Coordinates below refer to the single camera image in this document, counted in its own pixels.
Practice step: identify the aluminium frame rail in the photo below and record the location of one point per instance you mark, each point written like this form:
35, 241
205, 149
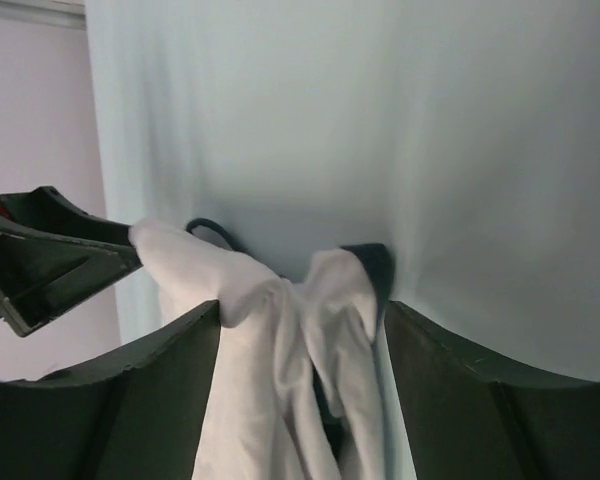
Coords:
42, 7

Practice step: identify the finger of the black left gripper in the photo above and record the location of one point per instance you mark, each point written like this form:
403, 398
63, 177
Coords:
46, 209
43, 275

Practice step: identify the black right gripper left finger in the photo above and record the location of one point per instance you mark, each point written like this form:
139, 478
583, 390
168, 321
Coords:
135, 412

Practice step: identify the light blue table mat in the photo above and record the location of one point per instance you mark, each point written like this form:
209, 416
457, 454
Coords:
463, 134

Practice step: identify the white graphic tank top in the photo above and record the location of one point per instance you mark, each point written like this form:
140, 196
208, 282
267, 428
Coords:
295, 391

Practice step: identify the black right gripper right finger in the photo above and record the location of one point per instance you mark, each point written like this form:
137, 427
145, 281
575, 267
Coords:
472, 413

